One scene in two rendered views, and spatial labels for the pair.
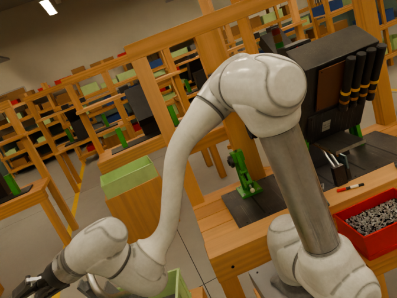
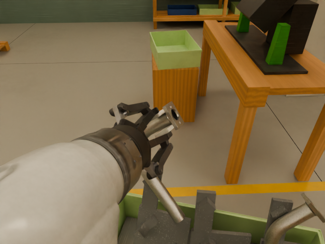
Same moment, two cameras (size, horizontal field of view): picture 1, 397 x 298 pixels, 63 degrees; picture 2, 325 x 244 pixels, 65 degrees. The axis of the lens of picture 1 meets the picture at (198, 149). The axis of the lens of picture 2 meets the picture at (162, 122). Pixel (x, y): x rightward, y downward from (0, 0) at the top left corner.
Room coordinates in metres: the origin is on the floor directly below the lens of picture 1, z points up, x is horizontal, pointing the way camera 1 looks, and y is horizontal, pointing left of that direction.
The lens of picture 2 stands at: (0.88, 0.22, 1.65)
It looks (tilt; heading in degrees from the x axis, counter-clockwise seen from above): 36 degrees down; 98
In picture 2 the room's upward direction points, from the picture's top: straight up
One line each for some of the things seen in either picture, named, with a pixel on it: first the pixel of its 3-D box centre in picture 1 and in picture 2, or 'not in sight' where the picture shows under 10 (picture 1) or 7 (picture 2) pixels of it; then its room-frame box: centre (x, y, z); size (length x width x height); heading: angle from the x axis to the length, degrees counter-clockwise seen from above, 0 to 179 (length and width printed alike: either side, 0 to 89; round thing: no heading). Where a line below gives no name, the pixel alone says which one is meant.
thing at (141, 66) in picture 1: (273, 93); not in sight; (1.99, -0.57, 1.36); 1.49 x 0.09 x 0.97; 93
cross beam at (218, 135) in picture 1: (275, 111); not in sight; (2.06, -0.56, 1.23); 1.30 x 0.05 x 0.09; 93
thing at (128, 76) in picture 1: (119, 101); not in sight; (8.50, 1.44, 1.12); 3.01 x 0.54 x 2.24; 101
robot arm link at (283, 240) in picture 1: (293, 246); not in sight; (0.93, -0.18, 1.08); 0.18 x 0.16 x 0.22; 16
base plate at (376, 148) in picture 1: (315, 174); not in sight; (1.69, -0.58, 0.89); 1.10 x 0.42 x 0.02; 93
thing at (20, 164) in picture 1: (44, 125); not in sight; (10.42, 4.24, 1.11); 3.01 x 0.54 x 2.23; 101
